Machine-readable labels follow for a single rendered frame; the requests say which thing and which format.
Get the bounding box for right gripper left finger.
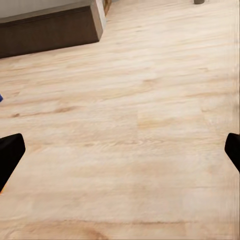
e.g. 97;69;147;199
0;133;26;192

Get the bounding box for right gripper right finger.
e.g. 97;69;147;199
224;132;240;172

